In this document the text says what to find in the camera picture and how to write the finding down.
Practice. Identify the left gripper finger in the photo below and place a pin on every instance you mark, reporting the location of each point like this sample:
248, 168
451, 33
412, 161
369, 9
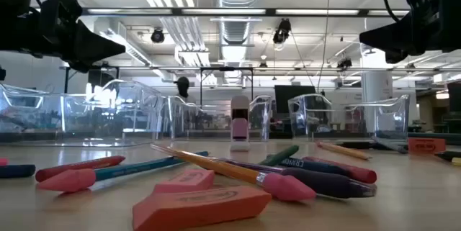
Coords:
83, 66
83, 40

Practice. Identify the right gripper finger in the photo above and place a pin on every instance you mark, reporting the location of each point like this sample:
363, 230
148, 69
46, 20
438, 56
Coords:
396, 57
392, 36

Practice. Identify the clear plastic bin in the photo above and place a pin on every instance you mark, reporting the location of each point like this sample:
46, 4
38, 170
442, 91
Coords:
144, 116
399, 116
64, 116
264, 116

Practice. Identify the grey crayon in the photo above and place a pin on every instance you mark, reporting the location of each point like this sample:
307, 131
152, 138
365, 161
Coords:
390, 145

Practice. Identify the orange eraser black print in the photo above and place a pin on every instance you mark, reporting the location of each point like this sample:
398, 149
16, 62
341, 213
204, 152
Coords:
426, 145

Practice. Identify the black crayon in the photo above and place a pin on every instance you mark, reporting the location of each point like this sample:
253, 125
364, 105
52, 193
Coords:
356, 145

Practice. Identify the red crayon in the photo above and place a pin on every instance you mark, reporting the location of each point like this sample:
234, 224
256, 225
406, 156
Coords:
79, 166
356, 174

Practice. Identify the pink marker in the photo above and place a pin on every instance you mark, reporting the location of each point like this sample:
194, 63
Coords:
345, 150

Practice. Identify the black pen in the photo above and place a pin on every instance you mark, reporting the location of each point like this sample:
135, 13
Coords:
450, 155

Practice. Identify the blue pencil pink cap eraser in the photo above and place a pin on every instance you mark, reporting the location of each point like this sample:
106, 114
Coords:
68, 180

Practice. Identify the dark blue crayon edge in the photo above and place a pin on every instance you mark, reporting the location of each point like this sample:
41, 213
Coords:
18, 171

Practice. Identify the green crayon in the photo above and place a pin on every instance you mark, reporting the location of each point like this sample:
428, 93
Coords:
282, 154

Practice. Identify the small pink wedge eraser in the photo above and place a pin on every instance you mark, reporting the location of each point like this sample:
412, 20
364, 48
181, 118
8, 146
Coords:
187, 180

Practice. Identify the yellow pencil pink cap eraser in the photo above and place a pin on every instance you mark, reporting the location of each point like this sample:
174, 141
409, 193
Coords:
223, 168

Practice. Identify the large pink wedge eraser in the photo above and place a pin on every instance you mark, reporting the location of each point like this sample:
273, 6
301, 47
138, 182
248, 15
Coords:
194, 209

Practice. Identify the white column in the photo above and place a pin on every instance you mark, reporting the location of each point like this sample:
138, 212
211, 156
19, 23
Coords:
376, 94

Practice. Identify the black ceiling spotlight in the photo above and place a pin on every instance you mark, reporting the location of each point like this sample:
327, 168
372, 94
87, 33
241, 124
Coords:
344, 62
263, 64
282, 31
157, 35

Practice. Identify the black monitor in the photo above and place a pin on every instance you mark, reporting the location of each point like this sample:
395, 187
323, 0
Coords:
454, 98
295, 98

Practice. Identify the overhead light bar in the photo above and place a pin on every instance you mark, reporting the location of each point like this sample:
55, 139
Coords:
176, 11

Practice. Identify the person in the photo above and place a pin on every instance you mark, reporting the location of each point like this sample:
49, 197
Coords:
183, 86

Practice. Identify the black frame stand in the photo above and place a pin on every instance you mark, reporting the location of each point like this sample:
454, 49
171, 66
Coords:
104, 79
226, 68

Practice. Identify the silver ceiling duct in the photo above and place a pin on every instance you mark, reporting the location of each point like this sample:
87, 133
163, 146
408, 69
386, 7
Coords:
237, 8

